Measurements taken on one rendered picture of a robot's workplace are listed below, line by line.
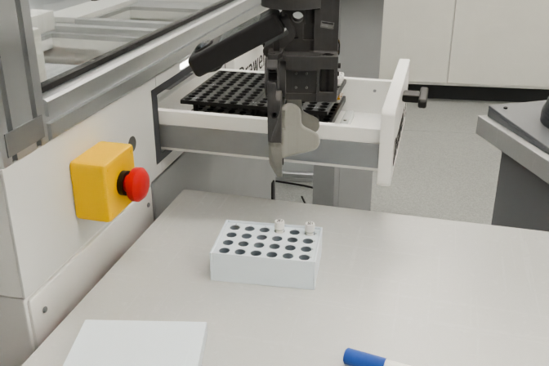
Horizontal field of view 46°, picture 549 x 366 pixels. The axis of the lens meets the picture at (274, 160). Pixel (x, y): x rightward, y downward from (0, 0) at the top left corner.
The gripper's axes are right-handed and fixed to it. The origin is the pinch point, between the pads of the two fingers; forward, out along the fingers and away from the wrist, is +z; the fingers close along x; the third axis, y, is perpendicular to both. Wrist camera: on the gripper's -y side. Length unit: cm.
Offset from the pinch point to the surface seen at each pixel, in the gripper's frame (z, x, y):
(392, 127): -2.3, 6.4, 14.9
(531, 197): 24, 41, 47
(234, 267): 10.2, -8.4, -4.3
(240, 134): 1.3, 12.2, -5.5
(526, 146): 12, 38, 44
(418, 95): -2.7, 18.9, 20.1
